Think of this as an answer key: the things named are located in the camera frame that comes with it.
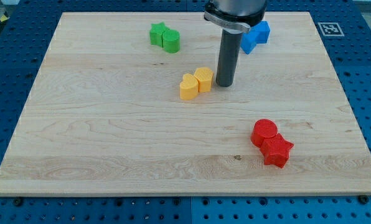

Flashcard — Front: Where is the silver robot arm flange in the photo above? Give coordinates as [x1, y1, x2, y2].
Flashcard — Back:
[204, 0, 268, 34]

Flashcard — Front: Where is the green star block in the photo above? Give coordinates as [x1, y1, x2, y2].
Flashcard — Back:
[149, 22, 169, 47]

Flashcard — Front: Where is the red star block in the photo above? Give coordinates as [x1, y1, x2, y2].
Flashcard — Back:
[260, 133, 294, 169]

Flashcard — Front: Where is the yellow heart block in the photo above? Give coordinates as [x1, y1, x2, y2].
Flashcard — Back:
[179, 73, 199, 100]

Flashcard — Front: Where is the yellow pentagon block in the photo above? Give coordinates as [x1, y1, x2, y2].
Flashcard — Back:
[194, 67, 214, 93]

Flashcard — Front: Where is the wooden board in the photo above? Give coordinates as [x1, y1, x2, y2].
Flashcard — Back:
[0, 12, 371, 197]

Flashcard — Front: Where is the green rounded block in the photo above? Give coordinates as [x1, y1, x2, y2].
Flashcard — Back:
[162, 29, 180, 54]

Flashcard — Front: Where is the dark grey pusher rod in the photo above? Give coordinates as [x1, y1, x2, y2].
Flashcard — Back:
[216, 29, 243, 87]

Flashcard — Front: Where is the red cylinder block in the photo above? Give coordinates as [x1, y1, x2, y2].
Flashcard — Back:
[250, 119, 278, 147]

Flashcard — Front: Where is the blue angular block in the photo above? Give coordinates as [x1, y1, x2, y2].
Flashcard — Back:
[240, 31, 258, 55]

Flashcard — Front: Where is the blue cube block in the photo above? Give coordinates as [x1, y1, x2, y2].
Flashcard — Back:
[252, 21, 270, 44]

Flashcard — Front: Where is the white fiducial marker tag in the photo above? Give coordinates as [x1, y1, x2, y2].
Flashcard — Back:
[318, 22, 344, 37]

